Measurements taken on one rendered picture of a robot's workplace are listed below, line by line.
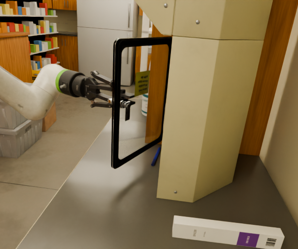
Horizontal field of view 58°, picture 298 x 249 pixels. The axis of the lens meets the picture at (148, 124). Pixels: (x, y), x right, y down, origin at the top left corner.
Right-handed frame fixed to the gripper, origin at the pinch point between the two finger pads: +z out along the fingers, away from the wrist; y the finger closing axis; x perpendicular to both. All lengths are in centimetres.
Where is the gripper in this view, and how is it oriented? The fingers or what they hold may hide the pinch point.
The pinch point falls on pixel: (123, 97)
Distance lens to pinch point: 87.3
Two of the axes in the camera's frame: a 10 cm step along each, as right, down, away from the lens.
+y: 0.7, -9.2, -3.8
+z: 8.3, 2.7, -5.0
